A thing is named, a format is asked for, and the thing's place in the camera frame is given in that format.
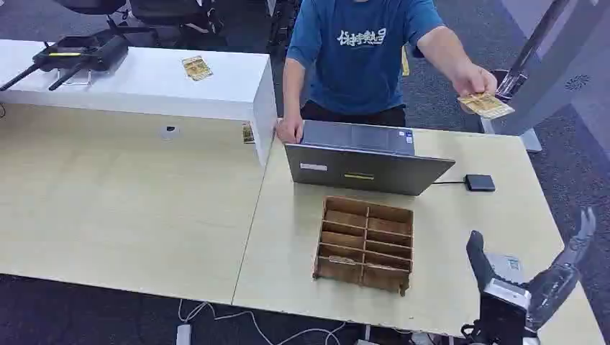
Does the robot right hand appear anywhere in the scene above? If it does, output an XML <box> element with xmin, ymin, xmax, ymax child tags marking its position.
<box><xmin>465</xmin><ymin>206</ymin><xmax>598</xmax><ymax>334</ymax></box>

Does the person's left hand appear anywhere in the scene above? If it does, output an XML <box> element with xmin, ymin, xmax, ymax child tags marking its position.
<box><xmin>450</xmin><ymin>60</ymin><xmax>499</xmax><ymax>114</ymax></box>

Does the person's right hand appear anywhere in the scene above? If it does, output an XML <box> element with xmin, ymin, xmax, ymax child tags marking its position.
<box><xmin>276</xmin><ymin>116</ymin><xmax>305</xmax><ymax>144</ymax></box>

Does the white floor stand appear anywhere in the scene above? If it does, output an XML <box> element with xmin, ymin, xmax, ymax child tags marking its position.
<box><xmin>480</xmin><ymin>0</ymin><xmax>610</xmax><ymax>155</ymax></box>

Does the grey laptop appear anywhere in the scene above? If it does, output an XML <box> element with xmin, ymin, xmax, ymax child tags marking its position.
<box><xmin>284</xmin><ymin>119</ymin><xmax>457</xmax><ymax>197</ymax></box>

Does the person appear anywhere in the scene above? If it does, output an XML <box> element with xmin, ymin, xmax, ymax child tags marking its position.
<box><xmin>276</xmin><ymin>0</ymin><xmax>499</xmax><ymax>144</ymax></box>

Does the black external drive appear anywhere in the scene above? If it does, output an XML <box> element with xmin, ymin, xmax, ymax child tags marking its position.
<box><xmin>464</xmin><ymin>174</ymin><xmax>497</xmax><ymax>193</ymax></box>

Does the wooden compartment box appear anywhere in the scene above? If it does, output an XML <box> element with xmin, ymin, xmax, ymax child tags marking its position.
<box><xmin>311</xmin><ymin>195</ymin><xmax>415</xmax><ymax>298</ymax></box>

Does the white raised shelf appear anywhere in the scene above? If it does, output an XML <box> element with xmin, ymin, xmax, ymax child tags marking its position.
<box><xmin>0</xmin><ymin>39</ymin><xmax>279</xmax><ymax>167</ymax></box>

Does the black office chair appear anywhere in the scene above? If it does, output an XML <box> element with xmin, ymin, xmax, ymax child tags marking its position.
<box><xmin>51</xmin><ymin>0</ymin><xmax>128</xmax><ymax>16</ymax></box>
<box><xmin>106</xmin><ymin>0</ymin><xmax>226</xmax><ymax>39</ymax></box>

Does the black router with antennas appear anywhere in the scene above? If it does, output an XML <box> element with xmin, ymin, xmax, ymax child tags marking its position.
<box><xmin>0</xmin><ymin>29</ymin><xmax>130</xmax><ymax>93</ymax></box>

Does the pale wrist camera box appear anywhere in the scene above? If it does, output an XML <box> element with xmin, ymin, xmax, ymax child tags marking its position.
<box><xmin>485</xmin><ymin>252</ymin><xmax>526</xmax><ymax>287</ymax></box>

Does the white floor cable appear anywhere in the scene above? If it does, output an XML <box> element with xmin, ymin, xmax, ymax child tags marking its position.
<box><xmin>177</xmin><ymin>298</ymin><xmax>347</xmax><ymax>345</ymax></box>

